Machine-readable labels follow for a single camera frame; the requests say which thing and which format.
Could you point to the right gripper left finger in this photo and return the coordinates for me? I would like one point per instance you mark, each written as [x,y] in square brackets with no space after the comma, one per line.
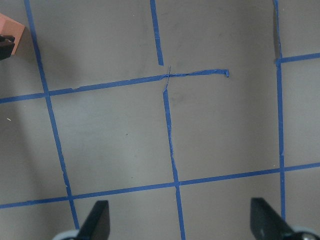
[97,224]

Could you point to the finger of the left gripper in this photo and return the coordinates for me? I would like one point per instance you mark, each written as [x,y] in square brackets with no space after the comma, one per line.
[7,44]

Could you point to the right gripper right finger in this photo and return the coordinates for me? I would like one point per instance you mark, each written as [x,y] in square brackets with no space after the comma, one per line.
[266,223]

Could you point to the orange foam block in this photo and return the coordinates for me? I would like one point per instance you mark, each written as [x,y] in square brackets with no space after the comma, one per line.
[10,27]

